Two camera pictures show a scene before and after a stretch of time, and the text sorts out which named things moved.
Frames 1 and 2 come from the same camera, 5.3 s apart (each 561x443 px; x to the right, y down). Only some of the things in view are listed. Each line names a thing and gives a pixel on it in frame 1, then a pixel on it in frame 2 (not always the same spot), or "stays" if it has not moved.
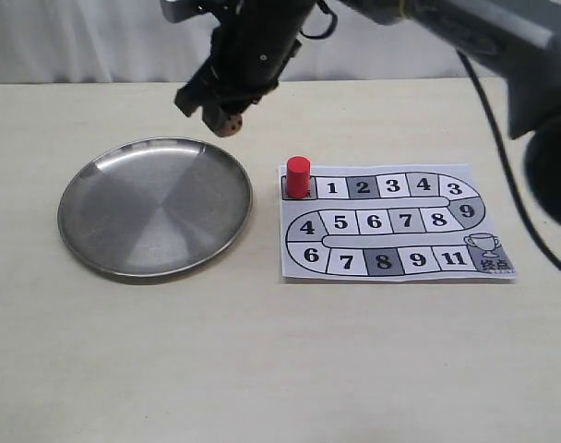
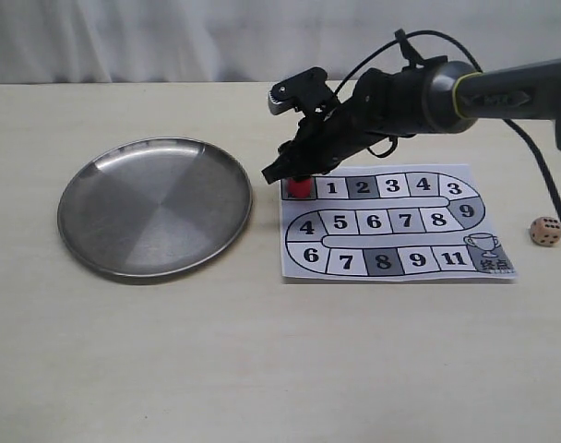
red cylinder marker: x=298 y=177 stays
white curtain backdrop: x=136 y=41 stays
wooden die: x=232 y=125 -> x=545 y=231
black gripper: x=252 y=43 -> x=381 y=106
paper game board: x=390 y=221 stays
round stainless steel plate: x=153 y=207 stays
